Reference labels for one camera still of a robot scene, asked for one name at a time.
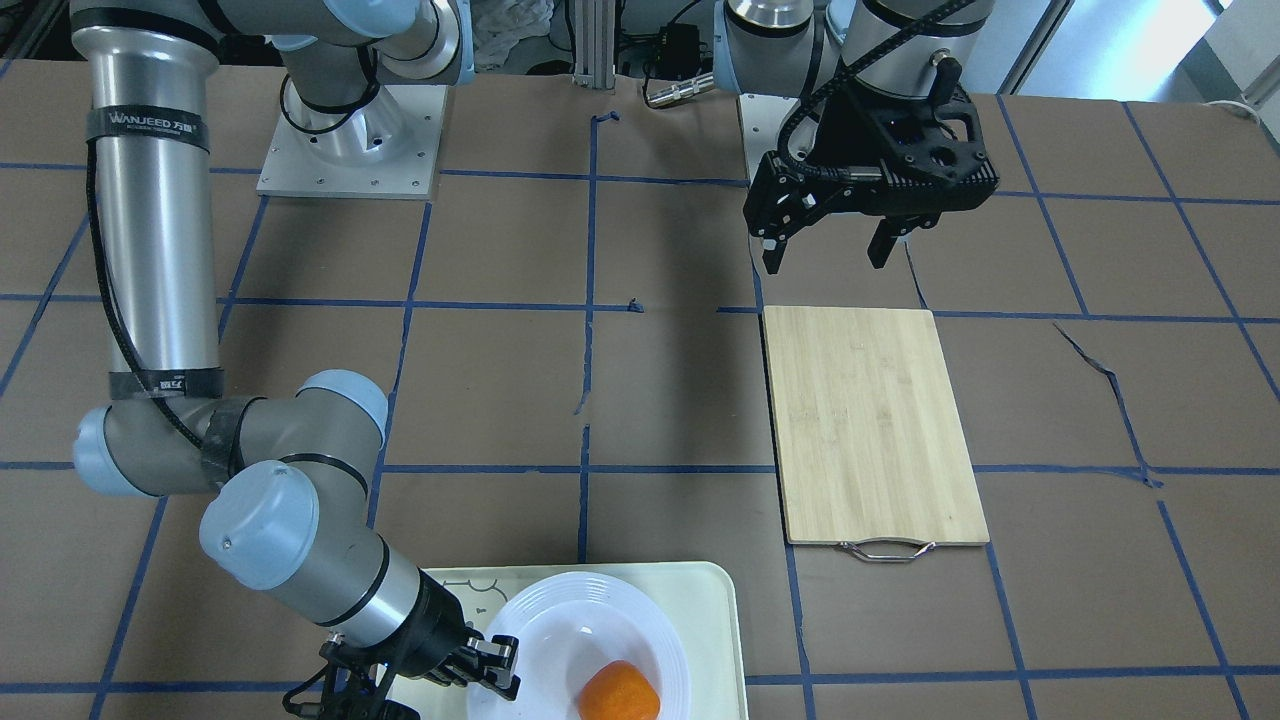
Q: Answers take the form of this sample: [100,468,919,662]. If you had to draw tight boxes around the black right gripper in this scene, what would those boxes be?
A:
[396,571,521,701]

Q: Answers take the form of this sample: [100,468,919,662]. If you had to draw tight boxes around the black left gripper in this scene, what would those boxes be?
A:
[742,79,1000,275]

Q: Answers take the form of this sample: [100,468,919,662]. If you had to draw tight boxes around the white round plate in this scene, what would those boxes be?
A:
[467,571,692,719]

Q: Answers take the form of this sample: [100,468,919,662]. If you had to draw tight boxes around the orange fruit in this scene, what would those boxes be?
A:
[576,660,660,719]

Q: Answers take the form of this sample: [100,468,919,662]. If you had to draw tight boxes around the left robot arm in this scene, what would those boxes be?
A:
[713,1,1000,274]

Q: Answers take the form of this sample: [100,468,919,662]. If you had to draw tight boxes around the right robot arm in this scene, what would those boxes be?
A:
[69,1,520,719]

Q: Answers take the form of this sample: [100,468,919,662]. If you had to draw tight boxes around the cream bear tray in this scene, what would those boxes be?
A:
[390,561,748,719]

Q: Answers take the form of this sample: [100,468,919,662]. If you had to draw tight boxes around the bamboo cutting board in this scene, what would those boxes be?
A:
[762,305,989,562]

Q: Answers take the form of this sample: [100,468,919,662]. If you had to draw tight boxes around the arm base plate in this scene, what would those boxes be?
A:
[256,85,449,201]
[739,94,797,182]

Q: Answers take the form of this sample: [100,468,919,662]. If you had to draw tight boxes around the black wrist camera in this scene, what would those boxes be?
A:
[282,637,421,719]

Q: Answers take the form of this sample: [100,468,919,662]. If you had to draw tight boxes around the aluminium frame post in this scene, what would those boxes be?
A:
[570,1,620,92]

